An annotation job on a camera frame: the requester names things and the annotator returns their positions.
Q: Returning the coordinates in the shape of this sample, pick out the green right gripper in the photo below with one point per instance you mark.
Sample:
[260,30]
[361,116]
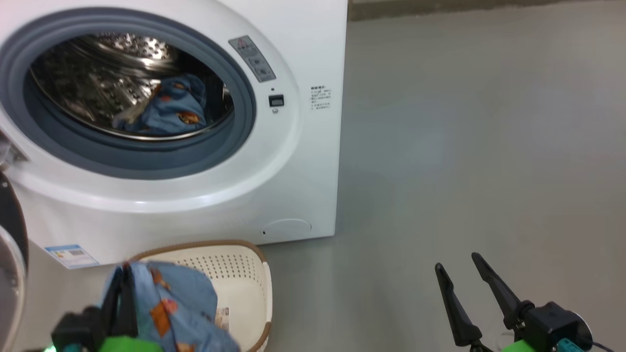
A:
[518,347]

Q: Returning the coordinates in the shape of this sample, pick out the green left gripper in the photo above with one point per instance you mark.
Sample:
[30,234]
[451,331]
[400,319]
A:
[129,344]

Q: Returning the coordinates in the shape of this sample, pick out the blue patterned garment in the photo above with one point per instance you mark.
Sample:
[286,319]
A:
[171,110]
[181,293]

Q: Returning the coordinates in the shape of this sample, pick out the washing machine glass door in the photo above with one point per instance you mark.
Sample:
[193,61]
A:
[12,215]

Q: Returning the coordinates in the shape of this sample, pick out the white front-load washing machine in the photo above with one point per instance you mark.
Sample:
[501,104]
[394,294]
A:
[303,171]

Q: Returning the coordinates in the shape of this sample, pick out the stainless steel washing machine drum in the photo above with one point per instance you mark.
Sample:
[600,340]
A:
[98,83]

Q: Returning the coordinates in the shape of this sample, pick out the blue energy label sticker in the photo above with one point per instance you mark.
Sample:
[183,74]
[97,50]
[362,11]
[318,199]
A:
[72,256]

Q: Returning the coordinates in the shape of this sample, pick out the basket product sticker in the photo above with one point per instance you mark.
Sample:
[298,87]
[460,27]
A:
[222,318]

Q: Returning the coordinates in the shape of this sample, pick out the cream perforated laundry basket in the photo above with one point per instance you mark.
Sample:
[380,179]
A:
[244,283]

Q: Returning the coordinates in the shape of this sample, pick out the round white filter cover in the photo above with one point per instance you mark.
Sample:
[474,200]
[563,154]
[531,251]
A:
[288,228]

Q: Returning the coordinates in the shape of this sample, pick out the small printed text label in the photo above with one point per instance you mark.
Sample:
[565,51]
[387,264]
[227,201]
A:
[321,98]

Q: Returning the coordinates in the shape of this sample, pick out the grey warning label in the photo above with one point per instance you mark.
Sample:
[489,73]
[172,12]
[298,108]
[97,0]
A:
[252,58]

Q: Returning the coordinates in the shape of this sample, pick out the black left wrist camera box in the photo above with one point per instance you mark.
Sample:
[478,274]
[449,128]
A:
[78,327]

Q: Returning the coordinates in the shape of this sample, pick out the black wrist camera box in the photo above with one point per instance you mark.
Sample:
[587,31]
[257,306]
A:
[552,325]
[78,327]

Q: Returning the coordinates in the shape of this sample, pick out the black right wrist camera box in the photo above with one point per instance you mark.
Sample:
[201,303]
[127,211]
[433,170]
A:
[552,325]

